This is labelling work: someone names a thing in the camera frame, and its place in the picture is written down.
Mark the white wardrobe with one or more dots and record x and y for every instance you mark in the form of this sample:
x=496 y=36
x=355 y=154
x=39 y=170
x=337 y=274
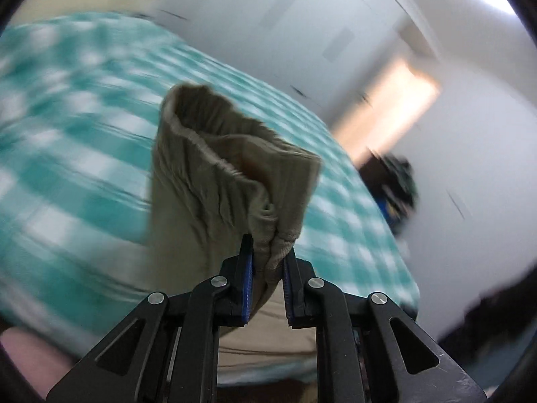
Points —
x=323 y=53

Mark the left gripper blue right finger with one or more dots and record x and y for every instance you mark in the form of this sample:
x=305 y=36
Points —
x=369 y=349

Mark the teal plaid bed cover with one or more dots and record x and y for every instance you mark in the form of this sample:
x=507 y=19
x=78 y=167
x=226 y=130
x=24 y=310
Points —
x=80 y=98

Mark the pink dotted pajama leg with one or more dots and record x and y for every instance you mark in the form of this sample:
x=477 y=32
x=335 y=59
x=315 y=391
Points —
x=41 y=364

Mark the khaki beige pants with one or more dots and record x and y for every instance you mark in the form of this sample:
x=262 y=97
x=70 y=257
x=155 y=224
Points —
x=218 y=175

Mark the dark wooden nightstand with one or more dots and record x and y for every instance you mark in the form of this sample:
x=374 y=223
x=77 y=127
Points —
x=375 y=176

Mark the white door with handle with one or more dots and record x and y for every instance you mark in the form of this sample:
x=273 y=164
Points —
x=391 y=104

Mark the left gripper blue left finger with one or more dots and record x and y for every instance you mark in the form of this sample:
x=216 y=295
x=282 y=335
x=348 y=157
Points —
x=165 y=349

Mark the pile of dark clothes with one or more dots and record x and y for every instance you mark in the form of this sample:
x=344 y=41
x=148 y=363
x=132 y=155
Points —
x=398 y=192

